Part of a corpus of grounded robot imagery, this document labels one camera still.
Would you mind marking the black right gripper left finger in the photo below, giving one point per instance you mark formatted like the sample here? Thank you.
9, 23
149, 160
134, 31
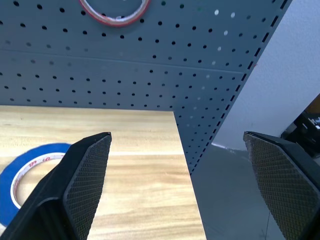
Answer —
82, 180

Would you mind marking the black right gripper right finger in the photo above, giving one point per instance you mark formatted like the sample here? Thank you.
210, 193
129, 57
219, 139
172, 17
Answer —
280, 175

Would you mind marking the grey pegboard panel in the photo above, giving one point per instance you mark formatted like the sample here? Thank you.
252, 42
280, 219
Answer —
150, 62

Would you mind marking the black equipment case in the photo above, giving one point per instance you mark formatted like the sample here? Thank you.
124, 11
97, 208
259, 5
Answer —
303, 130

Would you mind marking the blue tape roll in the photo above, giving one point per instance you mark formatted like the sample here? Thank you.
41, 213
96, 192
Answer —
10, 180

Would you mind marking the red tape roll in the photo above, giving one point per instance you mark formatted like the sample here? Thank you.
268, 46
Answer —
117, 21

